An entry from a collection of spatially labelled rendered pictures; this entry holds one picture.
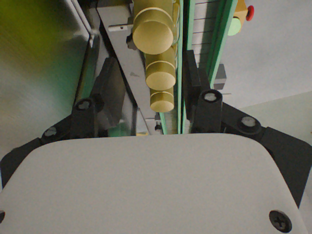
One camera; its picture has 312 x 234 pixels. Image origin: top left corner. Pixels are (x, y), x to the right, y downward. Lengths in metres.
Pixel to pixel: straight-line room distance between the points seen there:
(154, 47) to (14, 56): 0.13
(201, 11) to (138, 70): 0.26
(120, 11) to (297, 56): 0.72
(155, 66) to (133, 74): 0.44
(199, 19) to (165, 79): 0.33
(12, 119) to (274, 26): 0.75
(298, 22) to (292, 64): 0.22
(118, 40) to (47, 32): 0.30
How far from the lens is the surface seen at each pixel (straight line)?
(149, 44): 0.16
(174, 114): 0.90
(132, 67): 0.61
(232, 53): 0.81
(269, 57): 0.89
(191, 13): 0.39
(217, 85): 0.80
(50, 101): 0.24
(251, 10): 0.63
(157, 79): 0.20
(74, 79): 0.29
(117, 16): 0.50
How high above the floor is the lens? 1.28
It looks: 26 degrees down
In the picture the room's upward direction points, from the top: 180 degrees clockwise
